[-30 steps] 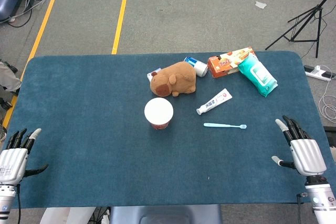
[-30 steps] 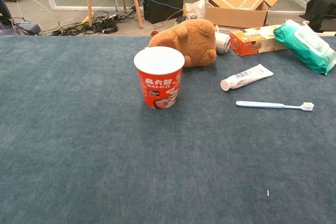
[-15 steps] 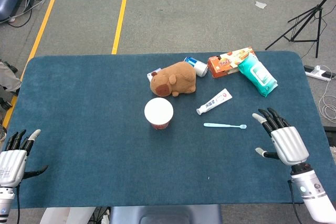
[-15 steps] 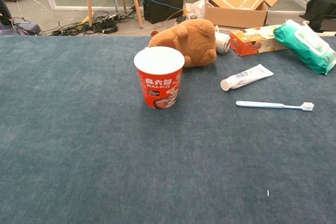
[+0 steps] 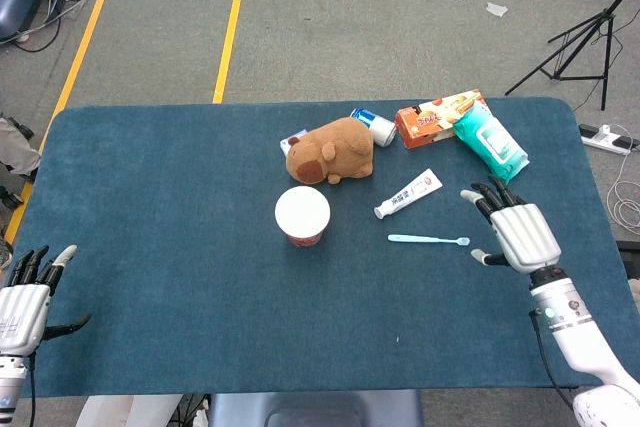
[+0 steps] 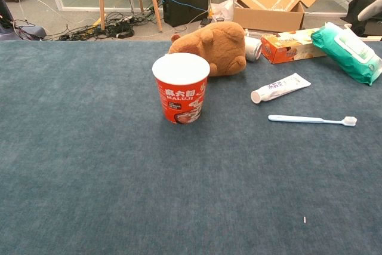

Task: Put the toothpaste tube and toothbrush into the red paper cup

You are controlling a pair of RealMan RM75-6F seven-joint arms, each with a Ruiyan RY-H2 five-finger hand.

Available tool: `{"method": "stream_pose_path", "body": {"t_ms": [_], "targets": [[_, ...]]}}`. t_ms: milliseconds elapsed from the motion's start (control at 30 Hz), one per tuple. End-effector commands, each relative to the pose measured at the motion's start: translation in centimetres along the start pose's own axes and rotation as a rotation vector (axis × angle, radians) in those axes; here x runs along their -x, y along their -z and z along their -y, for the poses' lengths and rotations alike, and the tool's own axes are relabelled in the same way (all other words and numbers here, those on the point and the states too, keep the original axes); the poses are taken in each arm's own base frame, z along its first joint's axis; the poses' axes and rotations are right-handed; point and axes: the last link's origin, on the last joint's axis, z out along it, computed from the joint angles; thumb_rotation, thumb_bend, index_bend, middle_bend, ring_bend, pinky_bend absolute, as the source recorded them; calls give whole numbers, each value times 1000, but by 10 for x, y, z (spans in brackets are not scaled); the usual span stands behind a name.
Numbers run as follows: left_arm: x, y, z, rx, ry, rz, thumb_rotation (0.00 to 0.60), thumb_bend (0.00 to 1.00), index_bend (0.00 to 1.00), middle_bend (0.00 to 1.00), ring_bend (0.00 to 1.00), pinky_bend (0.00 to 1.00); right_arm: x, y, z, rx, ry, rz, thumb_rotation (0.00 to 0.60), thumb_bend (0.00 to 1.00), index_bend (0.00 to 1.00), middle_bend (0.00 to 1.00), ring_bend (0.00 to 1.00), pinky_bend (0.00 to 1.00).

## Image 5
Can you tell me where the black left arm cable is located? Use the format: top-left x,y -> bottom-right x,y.
27,352 -> 40,427

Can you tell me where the small white blue carton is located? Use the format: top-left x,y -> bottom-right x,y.
279,129 -> 308,157

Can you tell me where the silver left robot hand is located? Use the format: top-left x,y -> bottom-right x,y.
0,244 -> 93,356

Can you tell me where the white power strip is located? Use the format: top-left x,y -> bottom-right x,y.
578,123 -> 636,156

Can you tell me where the orange biscuit box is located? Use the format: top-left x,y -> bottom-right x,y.
395,88 -> 489,151

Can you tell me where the green wet wipes pack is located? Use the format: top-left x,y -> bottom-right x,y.
452,100 -> 531,186

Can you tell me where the short yellow floor tape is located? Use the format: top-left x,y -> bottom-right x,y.
212,0 -> 243,105

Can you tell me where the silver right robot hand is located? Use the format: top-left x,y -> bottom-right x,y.
459,175 -> 562,276

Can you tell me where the black tripod stand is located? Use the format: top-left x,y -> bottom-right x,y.
504,0 -> 640,112

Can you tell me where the white robot torso cover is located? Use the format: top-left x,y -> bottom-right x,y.
74,394 -> 184,427

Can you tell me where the red paper noodle cup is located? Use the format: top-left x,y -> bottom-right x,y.
274,185 -> 332,249

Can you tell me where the blue silver drink can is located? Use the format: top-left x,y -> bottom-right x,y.
349,107 -> 398,148

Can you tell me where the grey cloth covered object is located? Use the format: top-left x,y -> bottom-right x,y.
0,114 -> 42,183

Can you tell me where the white coiled cable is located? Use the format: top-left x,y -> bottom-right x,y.
606,124 -> 640,236

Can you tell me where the brown capybara plush toy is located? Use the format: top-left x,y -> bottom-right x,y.
285,116 -> 375,186

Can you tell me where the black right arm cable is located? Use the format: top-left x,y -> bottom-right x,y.
529,310 -> 576,411

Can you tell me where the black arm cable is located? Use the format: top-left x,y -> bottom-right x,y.
27,352 -> 40,427
529,310 -> 576,411

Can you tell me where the light blue toothbrush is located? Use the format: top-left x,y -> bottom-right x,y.
387,233 -> 471,248

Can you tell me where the white toothpaste tube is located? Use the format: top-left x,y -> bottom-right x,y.
373,168 -> 445,221

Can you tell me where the long yellow floor tape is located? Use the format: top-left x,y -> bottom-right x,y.
3,0 -> 114,243

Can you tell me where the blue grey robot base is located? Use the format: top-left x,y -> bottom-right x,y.
207,390 -> 424,427

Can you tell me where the blue table cloth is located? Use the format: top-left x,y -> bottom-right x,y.
9,96 -> 629,398

